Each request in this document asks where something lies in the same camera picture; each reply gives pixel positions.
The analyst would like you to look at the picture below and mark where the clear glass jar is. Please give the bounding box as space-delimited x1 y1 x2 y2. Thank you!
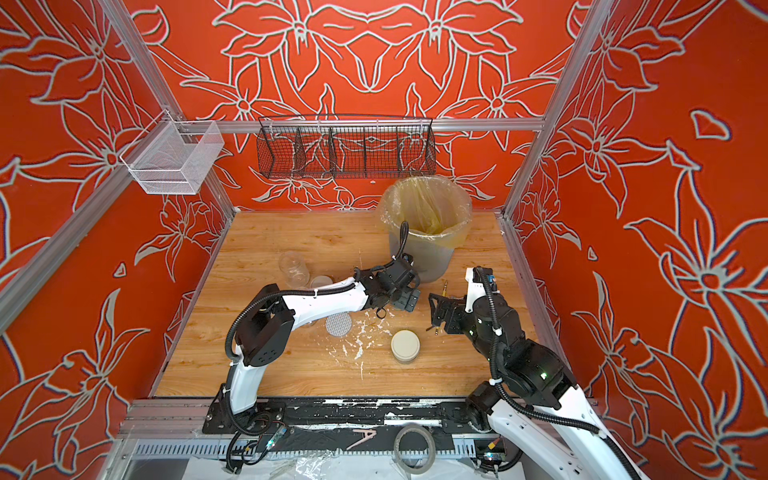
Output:
278 251 311 289

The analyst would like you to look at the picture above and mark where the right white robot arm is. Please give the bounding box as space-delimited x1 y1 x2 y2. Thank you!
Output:
428 267 645 479

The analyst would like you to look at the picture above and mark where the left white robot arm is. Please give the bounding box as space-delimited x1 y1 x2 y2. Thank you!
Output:
223 260 420 415

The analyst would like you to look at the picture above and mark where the translucent ribbed trash bin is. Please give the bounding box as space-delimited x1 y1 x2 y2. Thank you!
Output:
404 233 454 284

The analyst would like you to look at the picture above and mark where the glass jar beige lid front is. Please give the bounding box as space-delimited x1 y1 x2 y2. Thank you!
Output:
390 329 421 364

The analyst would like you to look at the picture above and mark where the clear tape roll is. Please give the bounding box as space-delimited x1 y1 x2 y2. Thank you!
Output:
393 423 437 476

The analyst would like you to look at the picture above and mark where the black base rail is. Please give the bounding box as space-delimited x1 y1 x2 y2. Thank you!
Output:
202 397 492 434

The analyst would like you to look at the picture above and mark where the black wire wall basket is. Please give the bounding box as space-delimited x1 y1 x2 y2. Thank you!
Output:
256 115 437 180

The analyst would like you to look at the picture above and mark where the clear plastic wall basket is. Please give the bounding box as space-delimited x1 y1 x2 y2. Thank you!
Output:
119 111 224 195

